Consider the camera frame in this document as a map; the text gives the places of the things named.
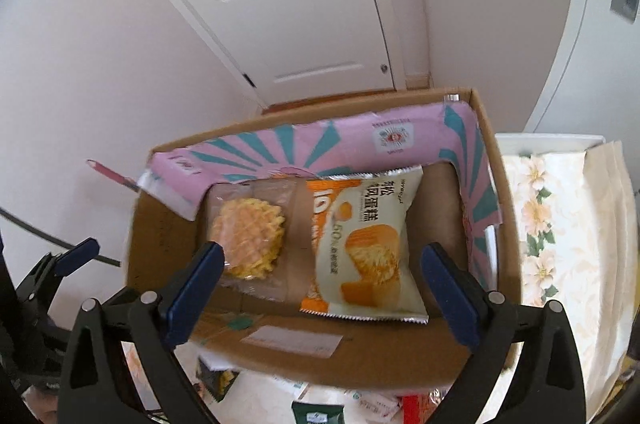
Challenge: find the pink handled mop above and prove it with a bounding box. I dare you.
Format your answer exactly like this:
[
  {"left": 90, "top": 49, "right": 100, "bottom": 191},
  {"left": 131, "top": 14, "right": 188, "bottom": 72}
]
[{"left": 86, "top": 159, "right": 140, "bottom": 193}]

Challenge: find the white pink candy packet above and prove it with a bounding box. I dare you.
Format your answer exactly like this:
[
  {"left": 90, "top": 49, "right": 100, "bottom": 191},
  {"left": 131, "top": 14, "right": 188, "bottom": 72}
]
[{"left": 352, "top": 392, "right": 401, "bottom": 423}]

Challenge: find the large green cracker packet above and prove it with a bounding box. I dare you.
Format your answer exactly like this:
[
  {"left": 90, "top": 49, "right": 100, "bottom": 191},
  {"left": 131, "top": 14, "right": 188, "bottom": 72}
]
[{"left": 196, "top": 358, "right": 240, "bottom": 402}]

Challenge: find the orange cake snack bag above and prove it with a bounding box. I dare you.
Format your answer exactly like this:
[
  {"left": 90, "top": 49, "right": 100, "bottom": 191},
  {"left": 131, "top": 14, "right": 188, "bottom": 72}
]
[{"left": 300, "top": 166, "right": 428, "bottom": 324}]

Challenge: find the clear waffle cookie packet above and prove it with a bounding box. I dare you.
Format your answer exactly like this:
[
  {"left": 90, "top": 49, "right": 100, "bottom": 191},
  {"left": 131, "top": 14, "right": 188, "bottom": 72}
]
[{"left": 205, "top": 179, "right": 297, "bottom": 301}]

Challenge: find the small green cracker packet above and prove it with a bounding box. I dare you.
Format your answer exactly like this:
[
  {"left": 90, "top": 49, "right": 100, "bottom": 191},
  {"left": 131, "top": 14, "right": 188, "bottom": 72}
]
[{"left": 291, "top": 401, "right": 345, "bottom": 424}]

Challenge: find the black curved cable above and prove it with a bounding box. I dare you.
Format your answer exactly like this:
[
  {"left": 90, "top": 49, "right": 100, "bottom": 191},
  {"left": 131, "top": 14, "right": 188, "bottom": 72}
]
[{"left": 0, "top": 205, "right": 123, "bottom": 268}]

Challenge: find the white sliding wardrobe door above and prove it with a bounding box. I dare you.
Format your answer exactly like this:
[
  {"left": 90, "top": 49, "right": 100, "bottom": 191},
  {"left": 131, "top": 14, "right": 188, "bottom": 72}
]
[{"left": 522, "top": 0, "right": 640, "bottom": 145}]

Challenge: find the red black snack packet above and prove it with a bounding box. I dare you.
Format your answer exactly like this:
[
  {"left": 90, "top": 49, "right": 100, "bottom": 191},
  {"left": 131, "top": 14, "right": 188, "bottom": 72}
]
[{"left": 401, "top": 388, "right": 447, "bottom": 424}]

